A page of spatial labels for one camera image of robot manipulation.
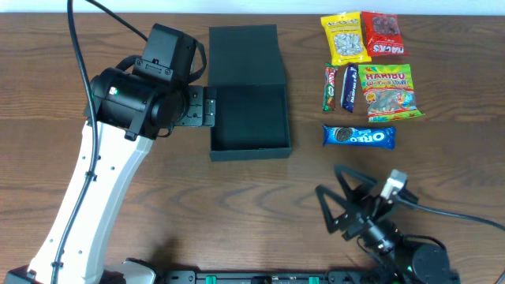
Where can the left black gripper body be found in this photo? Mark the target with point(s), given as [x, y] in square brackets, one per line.
[209, 106]

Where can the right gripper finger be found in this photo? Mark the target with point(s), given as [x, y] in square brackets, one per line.
[354, 183]
[333, 224]

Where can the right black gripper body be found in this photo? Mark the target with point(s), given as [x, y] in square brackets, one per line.
[356, 220]

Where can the blue Oreo cookie pack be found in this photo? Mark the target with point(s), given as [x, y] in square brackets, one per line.
[360, 136]

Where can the black gift box with lid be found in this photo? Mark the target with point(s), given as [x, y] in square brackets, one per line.
[246, 75]

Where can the green red Milo bar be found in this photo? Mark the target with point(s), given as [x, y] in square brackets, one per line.
[329, 87]

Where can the Haribo gummy worms bag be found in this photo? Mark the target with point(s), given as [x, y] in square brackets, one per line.
[389, 92]

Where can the red Hacks candy bag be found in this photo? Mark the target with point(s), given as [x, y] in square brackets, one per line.
[383, 35]

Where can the yellow pistachio snack bag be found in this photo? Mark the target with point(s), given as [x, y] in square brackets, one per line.
[345, 38]

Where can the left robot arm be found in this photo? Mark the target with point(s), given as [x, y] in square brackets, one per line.
[141, 99]

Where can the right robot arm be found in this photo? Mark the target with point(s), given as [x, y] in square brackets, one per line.
[404, 258]

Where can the purple Dairy Milk chocolate bar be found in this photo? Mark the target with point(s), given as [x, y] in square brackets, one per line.
[349, 85]

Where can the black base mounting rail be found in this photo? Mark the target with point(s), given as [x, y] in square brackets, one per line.
[331, 277]

